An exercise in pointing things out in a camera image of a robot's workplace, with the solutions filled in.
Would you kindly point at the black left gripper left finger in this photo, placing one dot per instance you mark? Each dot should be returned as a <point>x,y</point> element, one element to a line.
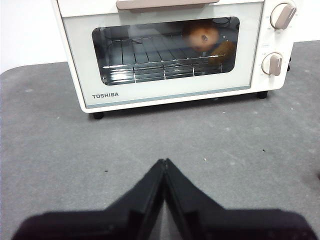
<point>100,225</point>

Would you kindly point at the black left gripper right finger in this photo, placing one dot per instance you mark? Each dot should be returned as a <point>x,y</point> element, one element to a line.
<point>225,225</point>

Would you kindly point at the beige oven knob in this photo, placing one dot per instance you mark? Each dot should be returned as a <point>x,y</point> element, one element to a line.
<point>283,16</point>
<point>273,64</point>

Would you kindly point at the white toaster oven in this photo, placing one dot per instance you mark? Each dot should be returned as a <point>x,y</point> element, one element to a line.
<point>275,42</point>

